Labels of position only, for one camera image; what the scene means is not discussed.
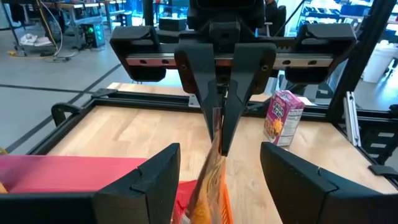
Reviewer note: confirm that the metal workbench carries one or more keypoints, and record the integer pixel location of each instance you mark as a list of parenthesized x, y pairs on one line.
[(71, 6)]

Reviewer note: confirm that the black aluminium table frame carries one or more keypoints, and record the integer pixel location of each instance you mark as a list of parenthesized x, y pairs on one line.
[(140, 101)]

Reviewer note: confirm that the pink Raisin Bran box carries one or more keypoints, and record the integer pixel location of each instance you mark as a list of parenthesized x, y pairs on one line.
[(283, 118)]

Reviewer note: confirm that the person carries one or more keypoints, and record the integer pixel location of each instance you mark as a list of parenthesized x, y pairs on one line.
[(271, 11)]

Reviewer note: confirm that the orange plastic basket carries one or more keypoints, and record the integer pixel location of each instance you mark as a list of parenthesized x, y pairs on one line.
[(229, 205)]

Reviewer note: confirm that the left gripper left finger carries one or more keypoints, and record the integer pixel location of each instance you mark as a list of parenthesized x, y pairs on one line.
[(149, 193)]

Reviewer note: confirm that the silver metal bracket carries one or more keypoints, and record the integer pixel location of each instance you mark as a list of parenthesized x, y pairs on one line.
[(353, 121)]

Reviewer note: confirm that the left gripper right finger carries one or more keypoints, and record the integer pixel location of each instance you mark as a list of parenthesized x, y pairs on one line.
[(304, 199)]

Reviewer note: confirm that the white cloth pile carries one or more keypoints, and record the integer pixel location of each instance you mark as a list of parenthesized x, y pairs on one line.
[(32, 40)]

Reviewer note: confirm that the computer tower green light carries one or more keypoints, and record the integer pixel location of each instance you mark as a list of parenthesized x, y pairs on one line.
[(93, 34)]

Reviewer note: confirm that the white bucket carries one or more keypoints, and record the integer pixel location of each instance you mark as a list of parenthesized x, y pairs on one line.
[(379, 62)]

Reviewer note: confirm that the pink plastic tray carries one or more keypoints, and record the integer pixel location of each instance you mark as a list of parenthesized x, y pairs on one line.
[(71, 172)]

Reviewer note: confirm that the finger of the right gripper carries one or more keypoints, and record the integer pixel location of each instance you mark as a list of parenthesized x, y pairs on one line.
[(199, 68), (248, 71)]

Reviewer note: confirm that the brown taco seasoning packet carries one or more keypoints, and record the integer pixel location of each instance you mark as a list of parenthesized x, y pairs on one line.
[(208, 186)]

